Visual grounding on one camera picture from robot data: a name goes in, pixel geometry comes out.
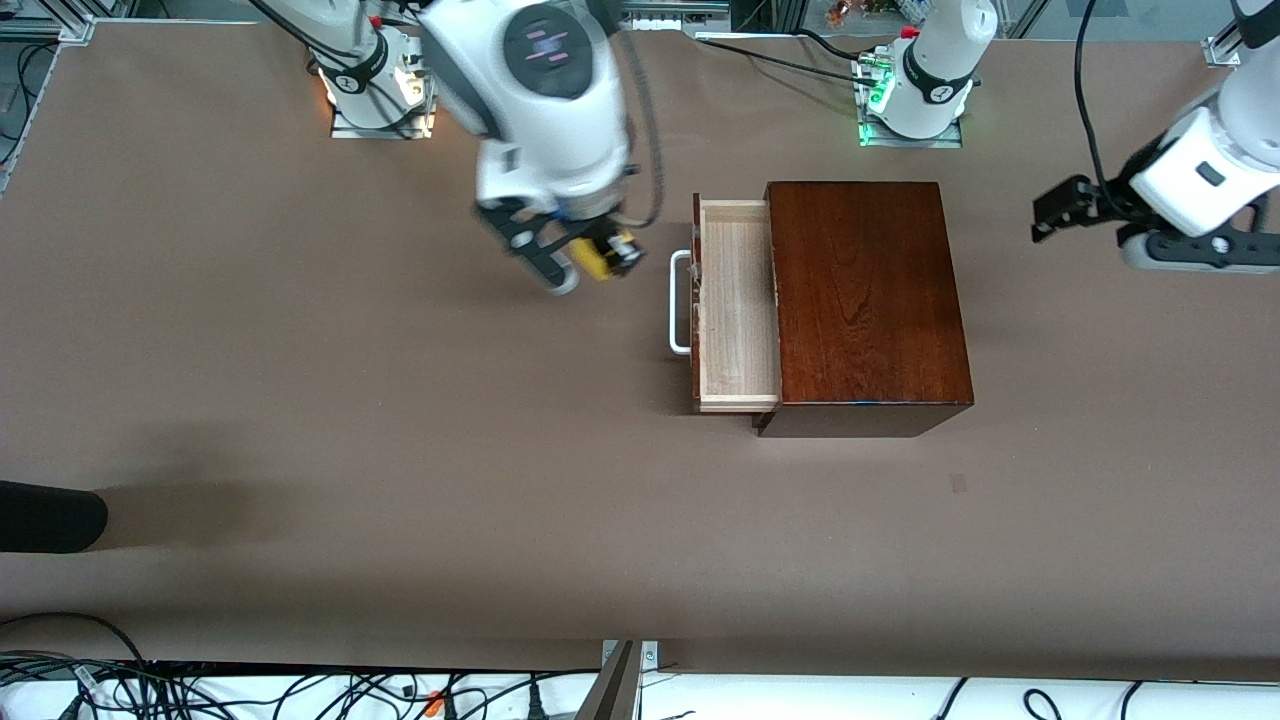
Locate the dark slanted metal post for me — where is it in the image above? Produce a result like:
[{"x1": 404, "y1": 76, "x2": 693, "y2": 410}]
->
[{"x1": 575, "y1": 640, "x2": 643, "y2": 720}]

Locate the black cable on table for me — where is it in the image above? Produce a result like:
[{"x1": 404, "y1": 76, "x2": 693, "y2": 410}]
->
[{"x1": 695, "y1": 30, "x2": 871, "y2": 86}]

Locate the wooden drawer with white handle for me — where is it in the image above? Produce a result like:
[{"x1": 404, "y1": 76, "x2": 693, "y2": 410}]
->
[{"x1": 668, "y1": 193, "x2": 783, "y2": 414}]

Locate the arm black wrist cable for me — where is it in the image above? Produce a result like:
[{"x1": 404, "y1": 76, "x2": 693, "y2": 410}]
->
[
  {"x1": 618, "y1": 30, "x2": 667, "y2": 229},
  {"x1": 1073, "y1": 0, "x2": 1113, "y2": 191}
]

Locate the left arm black wrist cable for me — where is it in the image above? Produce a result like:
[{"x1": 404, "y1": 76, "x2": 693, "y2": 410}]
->
[{"x1": 1073, "y1": 0, "x2": 1113, "y2": 191}]

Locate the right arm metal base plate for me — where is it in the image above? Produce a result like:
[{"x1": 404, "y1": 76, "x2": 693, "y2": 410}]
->
[{"x1": 330, "y1": 28, "x2": 438, "y2": 140}]

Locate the yellow cube block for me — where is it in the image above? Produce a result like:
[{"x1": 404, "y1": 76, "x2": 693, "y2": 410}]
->
[{"x1": 570, "y1": 232, "x2": 626, "y2": 282}]

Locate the black ribbed cylinder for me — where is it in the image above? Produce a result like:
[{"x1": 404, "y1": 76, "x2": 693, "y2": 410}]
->
[{"x1": 0, "y1": 480, "x2": 109, "y2": 554}]

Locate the right arm black wrist cable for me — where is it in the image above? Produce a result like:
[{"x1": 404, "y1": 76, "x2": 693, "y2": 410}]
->
[{"x1": 618, "y1": 30, "x2": 667, "y2": 229}]

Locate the white power strip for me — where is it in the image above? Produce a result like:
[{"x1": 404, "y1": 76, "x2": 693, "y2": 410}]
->
[{"x1": 620, "y1": 0, "x2": 731, "y2": 33}]

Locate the black arched cable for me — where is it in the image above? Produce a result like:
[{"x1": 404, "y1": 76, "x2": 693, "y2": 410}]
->
[{"x1": 0, "y1": 612, "x2": 151, "y2": 666}]

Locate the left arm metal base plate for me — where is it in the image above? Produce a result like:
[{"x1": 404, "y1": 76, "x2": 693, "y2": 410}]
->
[{"x1": 855, "y1": 48, "x2": 966, "y2": 149}]

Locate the dark wooden cabinet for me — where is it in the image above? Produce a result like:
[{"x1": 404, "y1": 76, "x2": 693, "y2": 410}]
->
[{"x1": 750, "y1": 181, "x2": 976, "y2": 439}]

